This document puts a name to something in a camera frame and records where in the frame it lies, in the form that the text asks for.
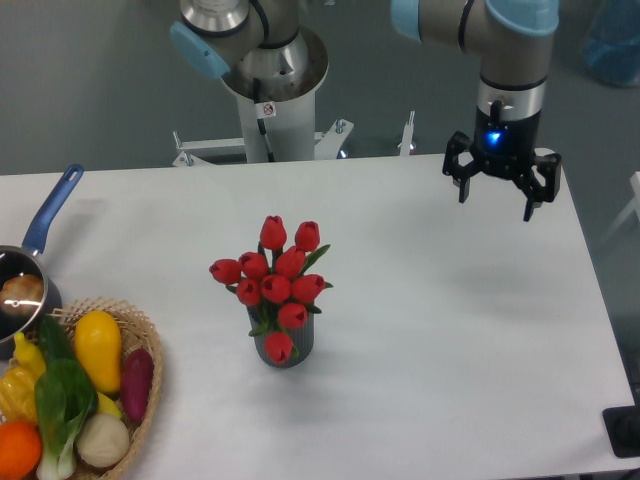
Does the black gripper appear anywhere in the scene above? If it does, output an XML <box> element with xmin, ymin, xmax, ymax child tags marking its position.
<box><xmin>442</xmin><ymin>100</ymin><xmax>562</xmax><ymax>222</ymax></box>

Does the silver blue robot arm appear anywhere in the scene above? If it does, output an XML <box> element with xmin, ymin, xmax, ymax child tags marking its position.
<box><xmin>169</xmin><ymin>1</ymin><xmax>561</xmax><ymax>216</ymax></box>

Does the grey ribbed vase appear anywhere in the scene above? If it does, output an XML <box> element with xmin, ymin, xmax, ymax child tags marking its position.
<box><xmin>247</xmin><ymin>307</ymin><xmax>315</xmax><ymax>369</ymax></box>

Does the blue translucent container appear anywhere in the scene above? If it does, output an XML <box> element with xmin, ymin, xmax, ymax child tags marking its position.
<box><xmin>580</xmin><ymin>0</ymin><xmax>639</xmax><ymax>88</ymax></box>

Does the red tulip bouquet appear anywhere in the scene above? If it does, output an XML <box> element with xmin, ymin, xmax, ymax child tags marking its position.
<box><xmin>208</xmin><ymin>215</ymin><xmax>335</xmax><ymax>363</ymax></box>

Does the black device at edge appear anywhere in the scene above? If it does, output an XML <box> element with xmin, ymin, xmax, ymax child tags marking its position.
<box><xmin>602</xmin><ymin>406</ymin><xmax>640</xmax><ymax>458</ymax></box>

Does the woven wicker basket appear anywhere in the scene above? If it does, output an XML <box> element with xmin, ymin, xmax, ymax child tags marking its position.
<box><xmin>0</xmin><ymin>295</ymin><xmax>165</xmax><ymax>480</ymax></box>

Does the purple eggplant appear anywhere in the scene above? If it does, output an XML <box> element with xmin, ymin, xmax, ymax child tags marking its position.
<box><xmin>120</xmin><ymin>348</ymin><xmax>154</xmax><ymax>423</ymax></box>

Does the yellow squash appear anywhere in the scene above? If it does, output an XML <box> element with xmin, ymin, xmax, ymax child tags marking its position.
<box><xmin>74</xmin><ymin>310</ymin><xmax>122</xmax><ymax>396</ymax></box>

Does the beige onion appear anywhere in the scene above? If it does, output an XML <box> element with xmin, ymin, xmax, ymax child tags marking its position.
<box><xmin>76</xmin><ymin>413</ymin><xmax>130</xmax><ymax>469</ymax></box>

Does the green bok choy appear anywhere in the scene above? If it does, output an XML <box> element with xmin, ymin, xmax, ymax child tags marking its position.
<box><xmin>35</xmin><ymin>316</ymin><xmax>97</xmax><ymax>479</ymax></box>

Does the yellow bell pepper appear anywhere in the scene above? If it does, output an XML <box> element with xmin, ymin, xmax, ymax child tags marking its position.
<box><xmin>1</xmin><ymin>366</ymin><xmax>38</xmax><ymax>425</ymax></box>

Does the orange fruit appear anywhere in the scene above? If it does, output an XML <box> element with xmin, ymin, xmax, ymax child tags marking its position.
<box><xmin>1</xmin><ymin>421</ymin><xmax>42</xmax><ymax>479</ymax></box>

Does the white chair frame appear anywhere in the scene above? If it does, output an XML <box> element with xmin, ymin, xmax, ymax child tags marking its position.
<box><xmin>603</xmin><ymin>171</ymin><xmax>640</xmax><ymax>243</ymax></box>

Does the white metal base frame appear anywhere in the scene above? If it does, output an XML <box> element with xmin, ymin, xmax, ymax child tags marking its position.
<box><xmin>172</xmin><ymin>110</ymin><xmax>417</xmax><ymax>167</ymax></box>

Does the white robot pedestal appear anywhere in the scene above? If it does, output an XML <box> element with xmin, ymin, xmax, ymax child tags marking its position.
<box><xmin>223</xmin><ymin>26</ymin><xmax>329</xmax><ymax>163</ymax></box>

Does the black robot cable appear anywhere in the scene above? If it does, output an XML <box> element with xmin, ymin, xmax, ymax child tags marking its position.
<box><xmin>251</xmin><ymin>77</ymin><xmax>276</xmax><ymax>163</ymax></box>

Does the blue handled saucepan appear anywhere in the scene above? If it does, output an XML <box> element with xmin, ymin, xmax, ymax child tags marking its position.
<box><xmin>1</xmin><ymin>164</ymin><xmax>84</xmax><ymax>361</ymax></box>

